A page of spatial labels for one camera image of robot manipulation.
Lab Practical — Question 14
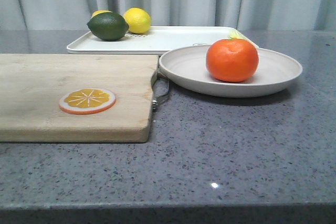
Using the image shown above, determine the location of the orange slice toy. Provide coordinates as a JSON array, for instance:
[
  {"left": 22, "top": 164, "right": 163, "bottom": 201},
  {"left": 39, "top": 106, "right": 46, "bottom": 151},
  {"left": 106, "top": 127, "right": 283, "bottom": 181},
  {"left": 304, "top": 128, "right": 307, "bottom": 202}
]
[{"left": 59, "top": 88, "right": 116, "bottom": 115}]

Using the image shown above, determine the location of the yellow lemon left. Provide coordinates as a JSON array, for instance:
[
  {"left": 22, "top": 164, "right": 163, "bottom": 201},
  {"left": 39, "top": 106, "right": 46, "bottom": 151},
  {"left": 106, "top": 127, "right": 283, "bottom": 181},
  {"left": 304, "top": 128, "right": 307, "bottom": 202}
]
[{"left": 91, "top": 10, "right": 111, "bottom": 17}]

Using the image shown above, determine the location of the wooden cutting board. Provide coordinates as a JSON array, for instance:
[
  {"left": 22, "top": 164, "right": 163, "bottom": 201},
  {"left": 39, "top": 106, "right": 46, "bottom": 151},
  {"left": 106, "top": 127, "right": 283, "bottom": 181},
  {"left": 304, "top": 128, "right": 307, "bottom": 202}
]
[{"left": 1, "top": 54, "right": 158, "bottom": 143}]

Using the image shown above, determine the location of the orange mandarin fruit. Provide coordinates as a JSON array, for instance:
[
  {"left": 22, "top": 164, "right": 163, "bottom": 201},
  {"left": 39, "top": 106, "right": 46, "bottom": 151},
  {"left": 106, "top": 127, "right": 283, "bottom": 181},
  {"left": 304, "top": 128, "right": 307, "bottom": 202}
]
[{"left": 206, "top": 39, "right": 259, "bottom": 82}]

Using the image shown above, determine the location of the dark green lime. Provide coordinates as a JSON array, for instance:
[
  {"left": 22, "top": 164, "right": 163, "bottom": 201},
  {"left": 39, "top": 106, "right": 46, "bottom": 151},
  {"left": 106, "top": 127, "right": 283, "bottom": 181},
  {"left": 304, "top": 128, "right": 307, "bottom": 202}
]
[{"left": 87, "top": 12, "right": 129, "bottom": 41}]

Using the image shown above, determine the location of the yellow lemon right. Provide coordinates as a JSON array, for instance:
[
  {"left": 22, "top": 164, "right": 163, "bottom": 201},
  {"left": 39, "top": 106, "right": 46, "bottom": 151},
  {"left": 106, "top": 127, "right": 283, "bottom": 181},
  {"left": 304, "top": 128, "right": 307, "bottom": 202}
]
[{"left": 123, "top": 7, "right": 151, "bottom": 34}]

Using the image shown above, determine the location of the beige round plate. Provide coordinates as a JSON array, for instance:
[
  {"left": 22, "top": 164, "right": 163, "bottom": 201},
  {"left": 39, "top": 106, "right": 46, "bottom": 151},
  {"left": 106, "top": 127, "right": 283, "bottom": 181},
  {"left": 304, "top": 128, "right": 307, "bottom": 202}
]
[{"left": 159, "top": 45, "right": 303, "bottom": 98}]

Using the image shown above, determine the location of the metal cutting board handle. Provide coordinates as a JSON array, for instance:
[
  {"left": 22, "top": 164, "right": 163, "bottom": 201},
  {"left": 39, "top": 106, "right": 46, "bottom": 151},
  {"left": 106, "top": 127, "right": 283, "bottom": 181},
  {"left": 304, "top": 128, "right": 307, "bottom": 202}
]
[{"left": 151, "top": 68, "right": 171, "bottom": 111}]

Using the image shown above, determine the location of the white rectangular tray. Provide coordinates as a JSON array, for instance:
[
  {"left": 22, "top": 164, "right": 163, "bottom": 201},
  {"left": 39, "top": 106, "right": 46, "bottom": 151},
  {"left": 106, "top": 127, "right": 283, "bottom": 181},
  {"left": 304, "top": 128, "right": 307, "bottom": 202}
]
[{"left": 67, "top": 26, "right": 234, "bottom": 55}]

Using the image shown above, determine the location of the yellow lemon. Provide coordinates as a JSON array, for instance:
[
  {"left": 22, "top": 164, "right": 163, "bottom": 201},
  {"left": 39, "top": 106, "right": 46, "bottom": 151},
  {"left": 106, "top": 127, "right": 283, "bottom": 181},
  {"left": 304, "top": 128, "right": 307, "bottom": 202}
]
[
  {"left": 123, "top": 7, "right": 151, "bottom": 34},
  {"left": 91, "top": 10, "right": 111, "bottom": 17}
]

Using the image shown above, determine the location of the yellow-green plastic fork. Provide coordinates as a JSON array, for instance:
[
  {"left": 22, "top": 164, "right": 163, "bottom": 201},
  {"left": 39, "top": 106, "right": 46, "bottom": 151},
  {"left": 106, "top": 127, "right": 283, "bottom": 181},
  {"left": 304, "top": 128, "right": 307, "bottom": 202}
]
[{"left": 228, "top": 29, "right": 259, "bottom": 48}]

